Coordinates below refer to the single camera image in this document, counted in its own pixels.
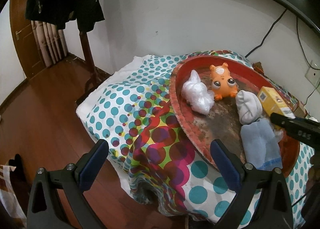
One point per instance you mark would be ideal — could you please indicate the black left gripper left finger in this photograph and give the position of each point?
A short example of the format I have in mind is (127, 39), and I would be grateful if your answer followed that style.
(45, 209)

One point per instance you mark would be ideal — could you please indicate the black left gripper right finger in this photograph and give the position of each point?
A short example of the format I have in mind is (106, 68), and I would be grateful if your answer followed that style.
(274, 204)

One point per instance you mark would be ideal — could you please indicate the yellow book box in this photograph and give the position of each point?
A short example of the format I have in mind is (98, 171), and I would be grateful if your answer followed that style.
(272, 102)

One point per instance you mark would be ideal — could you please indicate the light blue sock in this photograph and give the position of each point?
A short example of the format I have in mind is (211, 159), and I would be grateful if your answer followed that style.
(261, 145)

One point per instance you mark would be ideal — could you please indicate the white sock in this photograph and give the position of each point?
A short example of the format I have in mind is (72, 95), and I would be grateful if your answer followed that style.
(248, 106)

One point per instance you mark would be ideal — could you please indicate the orange toy animal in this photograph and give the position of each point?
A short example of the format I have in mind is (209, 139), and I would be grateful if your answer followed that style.
(223, 85)

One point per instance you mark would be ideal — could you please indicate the tan cardboard box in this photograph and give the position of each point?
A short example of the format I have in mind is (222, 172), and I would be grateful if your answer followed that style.
(299, 110)

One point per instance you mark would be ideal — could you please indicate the red round tray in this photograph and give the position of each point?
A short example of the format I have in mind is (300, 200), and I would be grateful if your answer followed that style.
(222, 122)

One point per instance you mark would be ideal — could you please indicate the white plastic bag wad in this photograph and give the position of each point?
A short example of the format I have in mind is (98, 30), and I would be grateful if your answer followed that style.
(197, 94)

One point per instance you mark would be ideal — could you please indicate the wooden coat stand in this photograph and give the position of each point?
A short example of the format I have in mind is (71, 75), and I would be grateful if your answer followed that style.
(97, 76)

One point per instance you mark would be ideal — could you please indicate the wooden door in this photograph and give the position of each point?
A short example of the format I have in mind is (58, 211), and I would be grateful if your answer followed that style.
(24, 39)

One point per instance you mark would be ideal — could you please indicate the white wall socket plate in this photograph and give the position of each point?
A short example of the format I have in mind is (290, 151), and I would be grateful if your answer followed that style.
(312, 74)

